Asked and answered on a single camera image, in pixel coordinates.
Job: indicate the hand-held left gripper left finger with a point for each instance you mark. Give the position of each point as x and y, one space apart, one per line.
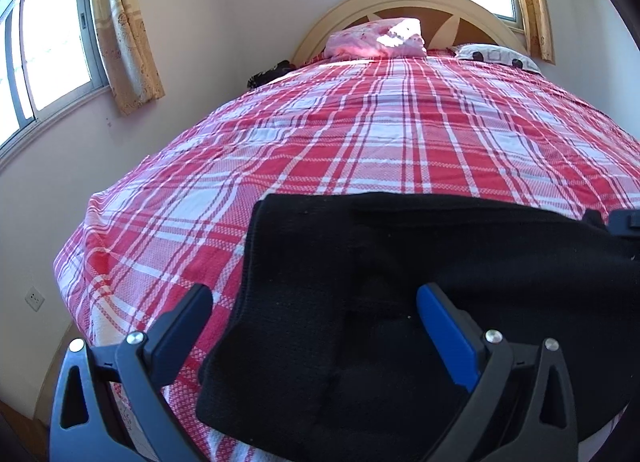
182 322

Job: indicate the beige wooden headboard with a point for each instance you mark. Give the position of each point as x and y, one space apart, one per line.
350 9

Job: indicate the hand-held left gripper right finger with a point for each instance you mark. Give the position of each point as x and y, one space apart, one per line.
447 332

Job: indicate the black pants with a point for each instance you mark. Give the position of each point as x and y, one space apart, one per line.
375 267

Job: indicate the red plaid bed sheet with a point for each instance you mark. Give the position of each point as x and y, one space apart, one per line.
350 142

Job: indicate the white pillow with black dots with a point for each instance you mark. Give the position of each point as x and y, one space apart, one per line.
495 57

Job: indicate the long beige patterned curtain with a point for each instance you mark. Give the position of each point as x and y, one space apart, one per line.
125 42

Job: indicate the narrow beige curtain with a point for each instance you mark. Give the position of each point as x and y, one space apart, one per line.
537 17

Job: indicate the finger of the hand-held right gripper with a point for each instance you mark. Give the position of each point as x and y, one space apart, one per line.
625 232

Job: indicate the sliding window with grey frame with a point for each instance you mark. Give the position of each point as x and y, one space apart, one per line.
50 42

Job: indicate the white wall socket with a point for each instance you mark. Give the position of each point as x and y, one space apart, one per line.
35 298

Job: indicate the pink pillow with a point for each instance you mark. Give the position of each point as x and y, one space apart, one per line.
370 39

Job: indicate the dark cloth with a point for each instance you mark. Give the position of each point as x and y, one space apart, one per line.
267 74

